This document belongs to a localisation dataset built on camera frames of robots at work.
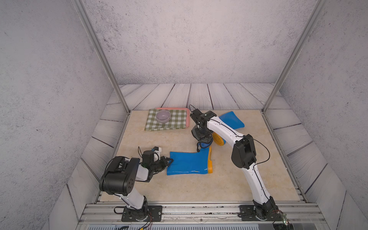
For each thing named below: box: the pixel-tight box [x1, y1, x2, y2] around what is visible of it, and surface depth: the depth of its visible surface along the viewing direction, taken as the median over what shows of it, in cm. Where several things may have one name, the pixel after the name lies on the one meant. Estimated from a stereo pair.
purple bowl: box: [155, 110, 172, 124], surface depth 114 cm
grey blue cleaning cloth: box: [191, 129, 213, 153], surface depth 92 cm
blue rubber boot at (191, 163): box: [166, 146, 214, 176], surface depth 89 cm
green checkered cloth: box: [144, 108, 187, 131], surface depth 114 cm
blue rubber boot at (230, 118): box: [218, 111, 246, 129], surface depth 117 cm
